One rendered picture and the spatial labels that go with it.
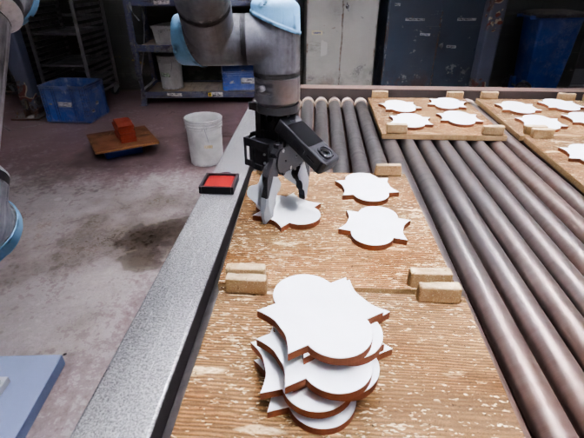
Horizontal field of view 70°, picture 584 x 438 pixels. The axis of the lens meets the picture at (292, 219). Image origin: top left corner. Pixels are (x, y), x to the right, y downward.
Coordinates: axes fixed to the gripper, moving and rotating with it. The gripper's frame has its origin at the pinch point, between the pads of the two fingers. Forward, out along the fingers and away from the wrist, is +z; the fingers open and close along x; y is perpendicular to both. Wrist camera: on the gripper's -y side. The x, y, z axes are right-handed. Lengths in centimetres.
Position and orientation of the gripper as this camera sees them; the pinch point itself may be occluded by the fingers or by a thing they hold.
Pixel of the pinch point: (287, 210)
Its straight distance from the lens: 79.4
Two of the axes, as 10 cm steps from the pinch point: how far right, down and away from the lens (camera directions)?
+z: 0.0, 8.6, 5.0
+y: -7.7, -3.2, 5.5
